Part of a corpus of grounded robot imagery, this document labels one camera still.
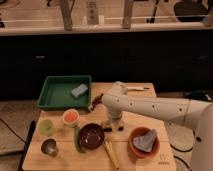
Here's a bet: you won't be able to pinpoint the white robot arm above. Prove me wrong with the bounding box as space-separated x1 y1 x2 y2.
102 82 213 171

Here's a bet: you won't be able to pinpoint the purple bowl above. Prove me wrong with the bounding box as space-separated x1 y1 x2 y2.
79 123 105 150

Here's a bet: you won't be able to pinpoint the orange bowl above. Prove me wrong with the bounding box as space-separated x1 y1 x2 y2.
128 127 160 159

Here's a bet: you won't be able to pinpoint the brown grape bunch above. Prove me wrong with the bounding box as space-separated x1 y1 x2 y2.
89 94 103 111

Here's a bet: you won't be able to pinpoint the grey crumpled cloth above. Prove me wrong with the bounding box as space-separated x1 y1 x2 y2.
133 129 157 152

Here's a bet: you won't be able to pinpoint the green chili pepper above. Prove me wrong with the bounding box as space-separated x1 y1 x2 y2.
74 126 85 153

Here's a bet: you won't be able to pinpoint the white cup orange contents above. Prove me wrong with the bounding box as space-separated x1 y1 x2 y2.
62 109 79 127

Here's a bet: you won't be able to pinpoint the grey sponge block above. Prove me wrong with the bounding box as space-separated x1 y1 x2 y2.
71 84 88 98

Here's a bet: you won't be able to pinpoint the green plastic tray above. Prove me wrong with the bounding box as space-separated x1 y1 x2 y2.
37 75 92 110

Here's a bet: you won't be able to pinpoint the metal cup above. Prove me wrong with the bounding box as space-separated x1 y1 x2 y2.
41 139 58 157

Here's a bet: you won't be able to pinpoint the green cup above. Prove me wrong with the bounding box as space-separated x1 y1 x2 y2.
39 119 54 136

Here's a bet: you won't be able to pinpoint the yellow handled utensil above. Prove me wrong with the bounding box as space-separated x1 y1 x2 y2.
103 141 120 170

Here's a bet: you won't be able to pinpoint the black cable on floor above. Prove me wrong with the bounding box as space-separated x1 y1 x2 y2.
169 143 193 168

